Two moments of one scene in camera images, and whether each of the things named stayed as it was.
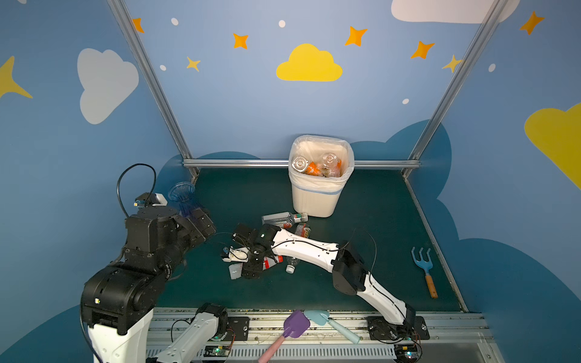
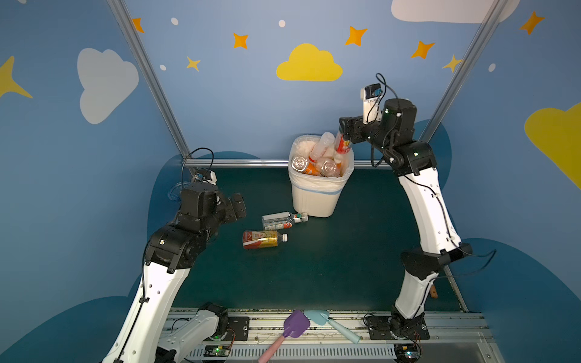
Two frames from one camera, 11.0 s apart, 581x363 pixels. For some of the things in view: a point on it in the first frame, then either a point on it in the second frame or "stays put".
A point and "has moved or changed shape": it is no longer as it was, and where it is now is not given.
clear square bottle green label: (286, 216) stays put
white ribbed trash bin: (319, 166) stays put
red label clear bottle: (302, 230) to (342, 147)
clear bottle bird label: (300, 164) stays put
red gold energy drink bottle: (268, 262) has moved or changed shape
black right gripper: (247, 265) to (346, 129)
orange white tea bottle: (313, 169) stays put
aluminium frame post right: (489, 22) stays put
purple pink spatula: (295, 324) stays put
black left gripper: (200, 222) to (234, 206)
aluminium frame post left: (144, 63) stays put
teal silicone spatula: (321, 318) stays put
